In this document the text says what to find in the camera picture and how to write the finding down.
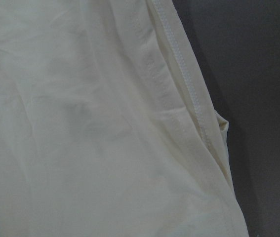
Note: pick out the cream long-sleeve printed shirt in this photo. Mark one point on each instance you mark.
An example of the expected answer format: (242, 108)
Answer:
(107, 128)

